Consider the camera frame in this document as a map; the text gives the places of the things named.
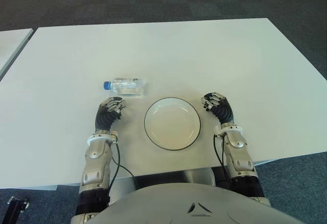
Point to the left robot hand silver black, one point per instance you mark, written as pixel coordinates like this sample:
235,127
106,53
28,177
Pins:
106,117

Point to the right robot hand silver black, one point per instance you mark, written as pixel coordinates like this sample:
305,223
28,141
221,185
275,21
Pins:
224,112

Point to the clear water bottle blue cap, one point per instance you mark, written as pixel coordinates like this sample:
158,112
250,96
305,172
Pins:
129,86

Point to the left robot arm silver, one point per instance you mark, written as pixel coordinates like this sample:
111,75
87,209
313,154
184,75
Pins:
95,162

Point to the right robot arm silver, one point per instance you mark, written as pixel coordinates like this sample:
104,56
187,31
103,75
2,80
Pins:
240,157

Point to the white plate black rim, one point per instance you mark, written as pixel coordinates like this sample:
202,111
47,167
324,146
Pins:
172,124

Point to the grey robot torso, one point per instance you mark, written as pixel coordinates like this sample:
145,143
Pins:
194,201

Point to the white side table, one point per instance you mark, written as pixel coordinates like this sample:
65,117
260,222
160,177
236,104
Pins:
12,45

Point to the black metal stand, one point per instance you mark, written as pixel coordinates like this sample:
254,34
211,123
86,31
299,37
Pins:
16,208

